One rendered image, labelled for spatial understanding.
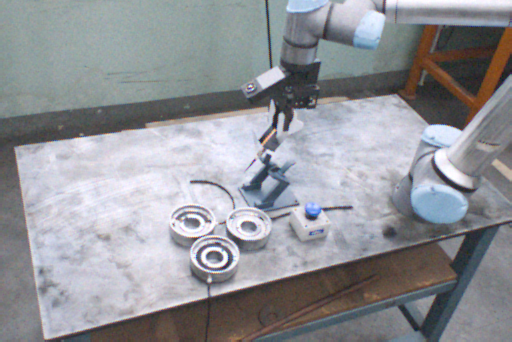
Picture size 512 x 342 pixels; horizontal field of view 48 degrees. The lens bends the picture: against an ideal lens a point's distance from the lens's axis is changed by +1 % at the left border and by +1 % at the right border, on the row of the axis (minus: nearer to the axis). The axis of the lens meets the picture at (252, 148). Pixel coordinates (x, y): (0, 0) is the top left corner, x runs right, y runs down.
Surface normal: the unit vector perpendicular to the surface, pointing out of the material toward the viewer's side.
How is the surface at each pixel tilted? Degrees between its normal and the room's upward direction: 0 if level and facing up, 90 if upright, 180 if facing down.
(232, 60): 90
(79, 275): 0
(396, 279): 0
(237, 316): 0
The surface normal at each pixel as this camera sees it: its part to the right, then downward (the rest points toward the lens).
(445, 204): -0.33, 0.65
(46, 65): 0.38, 0.60
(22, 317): 0.12, -0.79
